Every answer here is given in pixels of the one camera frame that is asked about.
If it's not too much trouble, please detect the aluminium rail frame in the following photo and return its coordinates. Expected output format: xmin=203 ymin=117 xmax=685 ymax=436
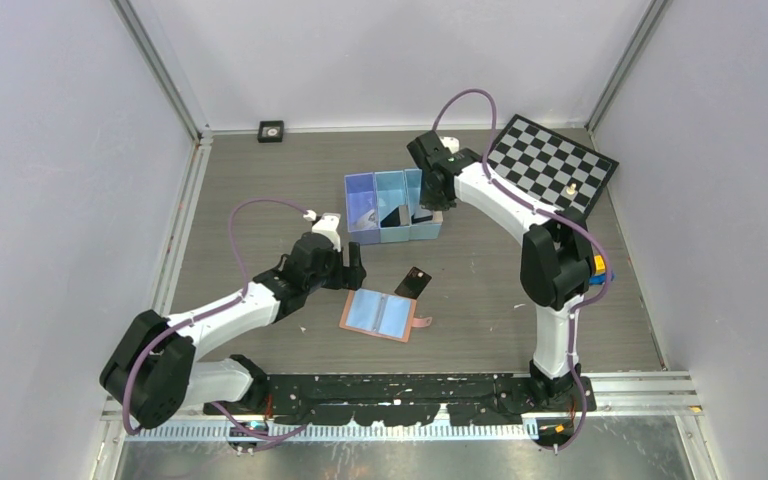
xmin=123 ymin=371 xmax=707 ymax=460

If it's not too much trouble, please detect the middle light blue bin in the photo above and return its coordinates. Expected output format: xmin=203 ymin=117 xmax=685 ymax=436
xmin=374 ymin=170 xmax=410 ymax=243

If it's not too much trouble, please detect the light blue bin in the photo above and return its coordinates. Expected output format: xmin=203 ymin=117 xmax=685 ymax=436
xmin=404 ymin=168 xmax=443 ymax=241
xmin=374 ymin=170 xmax=410 ymax=243

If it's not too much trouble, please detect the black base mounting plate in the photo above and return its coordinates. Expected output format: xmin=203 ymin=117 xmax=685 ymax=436
xmin=222 ymin=373 xmax=581 ymax=427

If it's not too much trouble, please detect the black credit card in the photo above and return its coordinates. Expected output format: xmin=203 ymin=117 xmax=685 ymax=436
xmin=394 ymin=267 xmax=432 ymax=300

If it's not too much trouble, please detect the brown leather card holder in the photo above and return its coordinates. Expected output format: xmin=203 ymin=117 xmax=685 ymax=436
xmin=339 ymin=289 xmax=433 ymax=343

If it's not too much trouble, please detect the small black square device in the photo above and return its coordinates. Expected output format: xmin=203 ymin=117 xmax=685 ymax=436
xmin=257 ymin=120 xmax=285 ymax=143

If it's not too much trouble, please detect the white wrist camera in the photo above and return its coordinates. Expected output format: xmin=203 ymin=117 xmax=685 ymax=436
xmin=302 ymin=210 xmax=342 ymax=252
xmin=440 ymin=136 xmax=460 ymax=153

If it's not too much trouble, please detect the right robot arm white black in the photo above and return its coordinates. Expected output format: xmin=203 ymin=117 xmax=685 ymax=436
xmin=407 ymin=131 xmax=596 ymax=411

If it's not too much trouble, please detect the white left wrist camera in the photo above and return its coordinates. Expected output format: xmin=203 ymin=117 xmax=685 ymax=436
xmin=302 ymin=210 xmax=342 ymax=252

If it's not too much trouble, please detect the silver card purple bin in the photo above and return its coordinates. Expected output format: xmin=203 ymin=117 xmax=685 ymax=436
xmin=350 ymin=209 xmax=378 ymax=231

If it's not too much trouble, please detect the black card middle bin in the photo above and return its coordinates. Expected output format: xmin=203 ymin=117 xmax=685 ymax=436
xmin=380 ymin=205 xmax=405 ymax=228

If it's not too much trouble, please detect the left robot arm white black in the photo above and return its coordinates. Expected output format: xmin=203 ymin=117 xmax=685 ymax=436
xmin=99 ymin=232 xmax=366 ymax=431

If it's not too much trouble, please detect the purple plastic bin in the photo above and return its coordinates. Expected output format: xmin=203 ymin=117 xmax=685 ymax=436
xmin=344 ymin=172 xmax=380 ymax=245

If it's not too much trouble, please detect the blue yellow toy car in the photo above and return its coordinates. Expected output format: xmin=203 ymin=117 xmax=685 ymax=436
xmin=589 ymin=254 xmax=615 ymax=286

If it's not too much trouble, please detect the right light blue bin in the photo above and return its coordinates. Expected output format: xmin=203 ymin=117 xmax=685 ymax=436
xmin=404 ymin=168 xmax=443 ymax=241

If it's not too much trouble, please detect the black white chessboard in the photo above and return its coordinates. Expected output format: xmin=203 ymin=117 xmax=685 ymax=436
xmin=488 ymin=115 xmax=619 ymax=215

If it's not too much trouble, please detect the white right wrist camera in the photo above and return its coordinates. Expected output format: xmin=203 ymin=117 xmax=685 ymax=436
xmin=440 ymin=136 xmax=460 ymax=153

